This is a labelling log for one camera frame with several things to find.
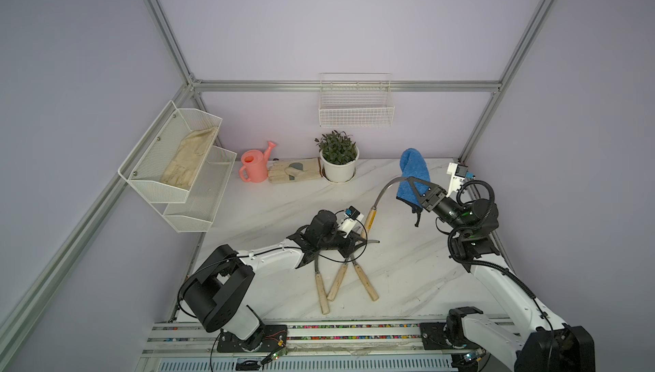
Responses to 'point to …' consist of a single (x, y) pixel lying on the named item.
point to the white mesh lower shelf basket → (197, 212)
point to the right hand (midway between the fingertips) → (408, 184)
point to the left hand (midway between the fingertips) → (361, 241)
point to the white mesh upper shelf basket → (164, 163)
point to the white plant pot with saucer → (339, 173)
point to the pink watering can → (255, 165)
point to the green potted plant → (338, 148)
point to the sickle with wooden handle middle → (340, 276)
